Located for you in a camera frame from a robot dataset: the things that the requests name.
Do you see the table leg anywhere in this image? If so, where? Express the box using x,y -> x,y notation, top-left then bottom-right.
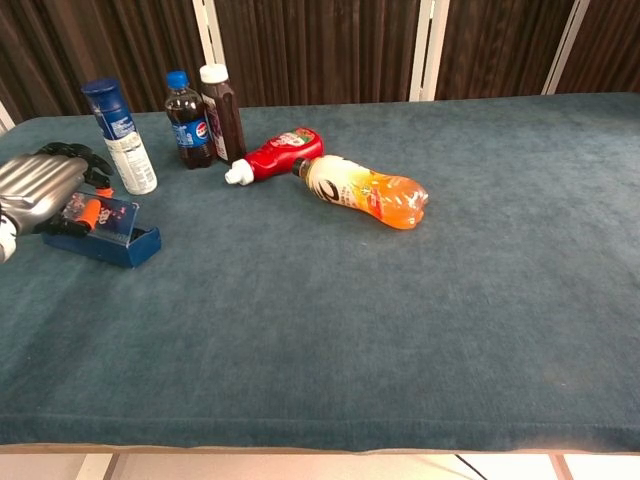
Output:
548,453 -> 574,480
74,452 -> 121,480

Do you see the teal velvet tablecloth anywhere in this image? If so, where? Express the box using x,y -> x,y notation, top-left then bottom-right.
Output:
0,91 -> 640,454

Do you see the blue cardboard glasses box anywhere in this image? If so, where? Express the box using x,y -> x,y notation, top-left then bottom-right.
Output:
42,192 -> 163,270

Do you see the Pepsi cola bottle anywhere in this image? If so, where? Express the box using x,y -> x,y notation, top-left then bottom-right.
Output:
164,70 -> 217,171

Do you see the dark juice bottle white cap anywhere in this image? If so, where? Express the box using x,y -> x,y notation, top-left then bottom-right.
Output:
199,64 -> 248,166

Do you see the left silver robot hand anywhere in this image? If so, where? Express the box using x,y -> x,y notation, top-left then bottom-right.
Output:
0,142 -> 115,236

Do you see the orange drink bottle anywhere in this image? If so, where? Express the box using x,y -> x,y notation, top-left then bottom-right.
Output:
291,154 -> 430,232

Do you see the dark brown curtain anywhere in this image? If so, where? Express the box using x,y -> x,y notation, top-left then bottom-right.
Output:
0,0 -> 640,126

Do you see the thin black floor cable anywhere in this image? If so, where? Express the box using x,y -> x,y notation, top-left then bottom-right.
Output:
453,453 -> 489,480

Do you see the blue white spray can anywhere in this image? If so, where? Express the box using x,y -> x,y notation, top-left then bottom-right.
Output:
81,77 -> 159,196

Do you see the red ketchup squeeze bottle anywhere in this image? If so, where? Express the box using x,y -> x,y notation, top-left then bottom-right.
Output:
224,127 -> 326,187

